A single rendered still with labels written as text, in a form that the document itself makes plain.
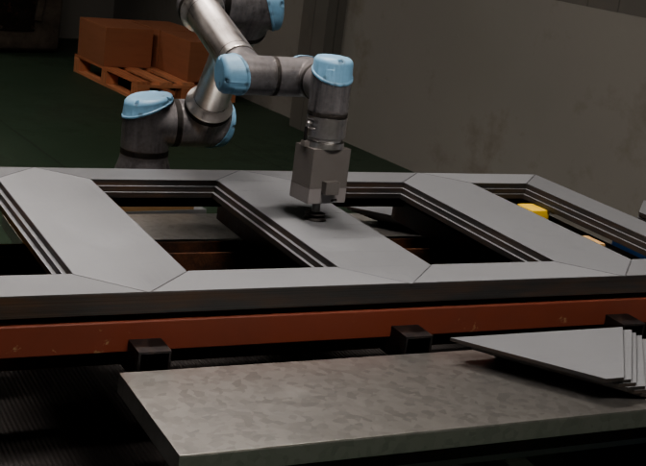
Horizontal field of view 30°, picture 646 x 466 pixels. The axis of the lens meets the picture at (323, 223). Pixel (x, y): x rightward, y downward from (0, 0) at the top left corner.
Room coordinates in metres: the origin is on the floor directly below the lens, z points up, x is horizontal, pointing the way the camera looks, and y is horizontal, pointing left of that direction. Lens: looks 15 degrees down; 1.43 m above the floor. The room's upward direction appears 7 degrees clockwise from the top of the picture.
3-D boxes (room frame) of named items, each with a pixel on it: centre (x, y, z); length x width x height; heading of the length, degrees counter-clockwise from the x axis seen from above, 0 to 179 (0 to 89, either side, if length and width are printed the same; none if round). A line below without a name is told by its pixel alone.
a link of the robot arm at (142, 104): (2.82, 0.44, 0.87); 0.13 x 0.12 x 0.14; 115
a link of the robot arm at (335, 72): (2.19, 0.02, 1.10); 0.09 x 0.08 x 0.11; 25
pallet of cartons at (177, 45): (8.49, 1.34, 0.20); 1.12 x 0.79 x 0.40; 33
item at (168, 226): (2.74, 0.08, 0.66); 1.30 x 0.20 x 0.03; 118
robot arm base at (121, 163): (2.82, 0.45, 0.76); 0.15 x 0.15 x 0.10
